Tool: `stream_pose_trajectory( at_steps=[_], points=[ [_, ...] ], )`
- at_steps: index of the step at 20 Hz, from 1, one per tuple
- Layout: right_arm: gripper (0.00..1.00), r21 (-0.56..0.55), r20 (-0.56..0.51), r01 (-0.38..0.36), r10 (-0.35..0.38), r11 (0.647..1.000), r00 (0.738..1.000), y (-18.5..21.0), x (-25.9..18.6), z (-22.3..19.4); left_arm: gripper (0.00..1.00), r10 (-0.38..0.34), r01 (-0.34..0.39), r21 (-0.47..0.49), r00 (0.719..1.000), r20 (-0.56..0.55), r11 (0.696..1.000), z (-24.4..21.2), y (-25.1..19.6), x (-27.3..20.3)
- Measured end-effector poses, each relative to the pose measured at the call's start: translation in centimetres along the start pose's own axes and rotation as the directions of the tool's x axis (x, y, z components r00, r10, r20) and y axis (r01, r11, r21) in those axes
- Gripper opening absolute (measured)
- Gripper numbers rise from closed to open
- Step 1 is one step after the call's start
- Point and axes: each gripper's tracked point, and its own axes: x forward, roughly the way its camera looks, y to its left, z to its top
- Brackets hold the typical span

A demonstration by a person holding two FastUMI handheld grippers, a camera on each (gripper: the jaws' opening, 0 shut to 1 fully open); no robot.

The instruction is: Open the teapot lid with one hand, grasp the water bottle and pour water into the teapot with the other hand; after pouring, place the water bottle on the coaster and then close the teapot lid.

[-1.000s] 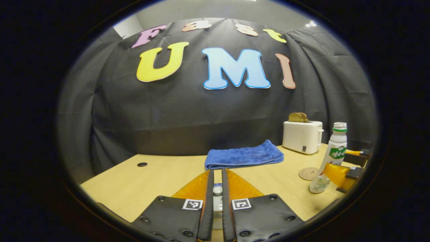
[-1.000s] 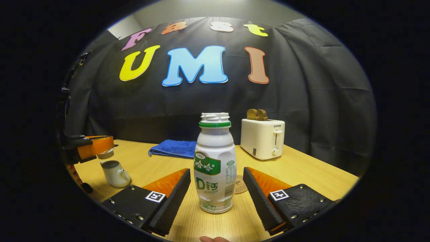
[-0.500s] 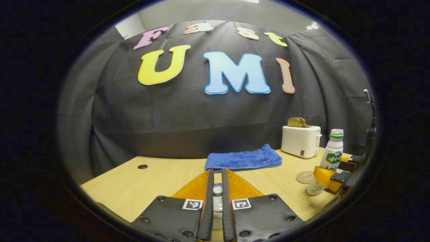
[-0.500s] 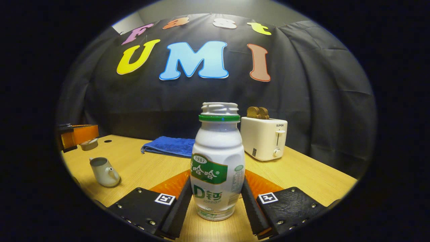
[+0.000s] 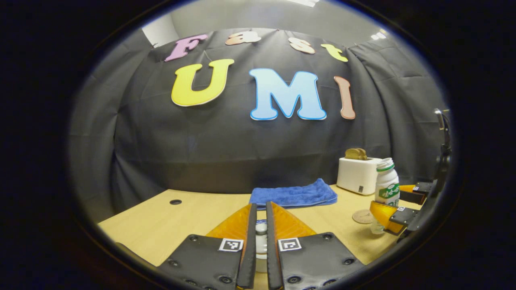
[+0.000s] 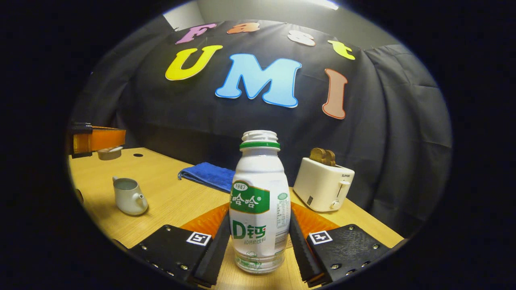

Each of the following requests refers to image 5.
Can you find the round brown coaster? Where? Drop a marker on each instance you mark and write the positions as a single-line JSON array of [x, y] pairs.
[[360, 217]]

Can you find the white water bottle green label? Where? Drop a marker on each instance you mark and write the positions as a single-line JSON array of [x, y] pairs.
[[386, 181]]

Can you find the black backdrop cloth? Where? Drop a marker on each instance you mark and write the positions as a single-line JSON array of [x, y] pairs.
[[201, 153]]

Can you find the ceiling light panel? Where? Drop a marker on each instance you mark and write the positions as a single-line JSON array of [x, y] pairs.
[[304, 2]]

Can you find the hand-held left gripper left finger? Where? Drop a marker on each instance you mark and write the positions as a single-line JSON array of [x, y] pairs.
[[250, 249]]

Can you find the brown bread slice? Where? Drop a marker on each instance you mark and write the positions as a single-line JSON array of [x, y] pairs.
[[352, 154], [364, 154]]

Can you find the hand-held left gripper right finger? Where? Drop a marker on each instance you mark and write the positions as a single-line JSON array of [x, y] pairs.
[[272, 257]]

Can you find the white teacup lid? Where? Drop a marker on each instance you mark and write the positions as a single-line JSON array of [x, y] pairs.
[[261, 237]]

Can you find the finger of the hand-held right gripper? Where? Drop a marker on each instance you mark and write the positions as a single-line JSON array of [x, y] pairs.
[[421, 189], [403, 217]]

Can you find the white toaster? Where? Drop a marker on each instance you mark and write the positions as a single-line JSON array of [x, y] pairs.
[[356, 177]]

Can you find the blue folded towel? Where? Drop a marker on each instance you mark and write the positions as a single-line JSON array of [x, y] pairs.
[[294, 195]]

